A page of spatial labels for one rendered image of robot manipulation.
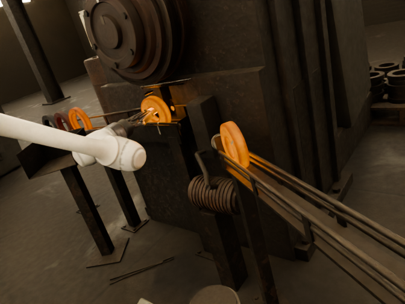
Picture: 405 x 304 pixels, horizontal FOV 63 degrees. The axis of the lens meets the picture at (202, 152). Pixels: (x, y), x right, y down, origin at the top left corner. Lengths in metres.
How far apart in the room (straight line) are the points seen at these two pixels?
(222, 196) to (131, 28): 0.67
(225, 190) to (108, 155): 0.42
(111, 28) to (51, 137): 0.47
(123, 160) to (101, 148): 0.08
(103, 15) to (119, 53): 0.14
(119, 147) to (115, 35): 0.42
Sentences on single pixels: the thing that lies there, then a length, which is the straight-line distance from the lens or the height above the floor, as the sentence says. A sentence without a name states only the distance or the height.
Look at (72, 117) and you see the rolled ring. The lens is 2.09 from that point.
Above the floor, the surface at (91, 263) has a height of 0.01.
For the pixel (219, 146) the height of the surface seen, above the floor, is 0.69.
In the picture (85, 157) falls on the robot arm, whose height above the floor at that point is 0.75.
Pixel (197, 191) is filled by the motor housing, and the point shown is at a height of 0.51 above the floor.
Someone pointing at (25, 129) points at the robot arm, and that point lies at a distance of 1.08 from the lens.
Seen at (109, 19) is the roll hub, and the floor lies 1.15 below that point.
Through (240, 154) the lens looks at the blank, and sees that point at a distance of 0.96.
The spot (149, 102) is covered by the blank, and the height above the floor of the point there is 0.80.
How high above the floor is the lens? 1.12
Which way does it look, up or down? 23 degrees down
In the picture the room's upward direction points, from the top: 16 degrees counter-clockwise
